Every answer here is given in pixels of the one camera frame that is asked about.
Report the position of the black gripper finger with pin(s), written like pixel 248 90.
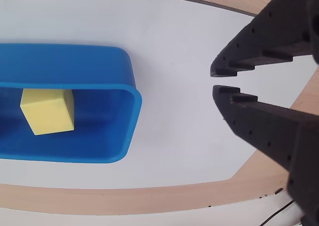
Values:
pixel 274 131
pixel 269 36

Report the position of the yellow cube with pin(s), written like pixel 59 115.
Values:
pixel 47 111

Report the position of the white rectangular mat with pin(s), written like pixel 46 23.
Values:
pixel 174 136

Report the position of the blue rectangular bin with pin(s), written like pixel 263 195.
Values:
pixel 99 66

